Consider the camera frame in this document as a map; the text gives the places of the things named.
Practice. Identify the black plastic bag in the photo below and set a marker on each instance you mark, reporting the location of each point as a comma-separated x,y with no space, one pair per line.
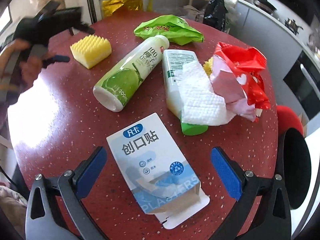
215,14

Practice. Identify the pink paper napkin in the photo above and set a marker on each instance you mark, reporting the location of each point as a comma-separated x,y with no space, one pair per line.
228,86

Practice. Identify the yellow ridged sponge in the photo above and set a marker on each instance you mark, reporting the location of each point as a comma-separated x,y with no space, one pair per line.
90,50

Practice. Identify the black trash bin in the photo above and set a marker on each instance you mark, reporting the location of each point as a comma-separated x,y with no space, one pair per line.
294,165

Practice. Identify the white bottle green cap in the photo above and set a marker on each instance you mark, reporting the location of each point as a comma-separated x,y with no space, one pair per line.
172,65

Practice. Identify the red stool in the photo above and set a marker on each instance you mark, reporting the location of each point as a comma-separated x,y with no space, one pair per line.
287,118

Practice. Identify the person's left hand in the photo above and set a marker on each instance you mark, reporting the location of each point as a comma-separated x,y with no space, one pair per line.
30,69

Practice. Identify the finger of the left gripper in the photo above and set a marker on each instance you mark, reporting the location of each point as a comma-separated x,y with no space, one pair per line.
54,59

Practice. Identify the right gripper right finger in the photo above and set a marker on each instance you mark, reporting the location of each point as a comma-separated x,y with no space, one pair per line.
261,210

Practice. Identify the coconut water bottle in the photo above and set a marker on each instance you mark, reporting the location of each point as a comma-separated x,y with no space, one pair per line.
118,85

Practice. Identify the white paper towel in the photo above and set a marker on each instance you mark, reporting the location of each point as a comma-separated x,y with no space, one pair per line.
200,105

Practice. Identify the red Hello Kitty snack bag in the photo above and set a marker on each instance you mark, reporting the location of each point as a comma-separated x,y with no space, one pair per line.
246,65

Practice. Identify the gold foil bag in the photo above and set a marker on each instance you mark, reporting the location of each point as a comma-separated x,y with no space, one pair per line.
108,7

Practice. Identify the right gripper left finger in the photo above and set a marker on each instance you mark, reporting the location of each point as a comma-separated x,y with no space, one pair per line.
55,209

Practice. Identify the black built-in oven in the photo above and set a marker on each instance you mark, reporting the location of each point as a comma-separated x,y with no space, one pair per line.
303,80

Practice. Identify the blue plasters box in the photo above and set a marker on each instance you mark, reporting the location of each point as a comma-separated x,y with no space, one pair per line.
156,171

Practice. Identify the green snack bag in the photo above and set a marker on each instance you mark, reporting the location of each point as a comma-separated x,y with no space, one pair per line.
174,28

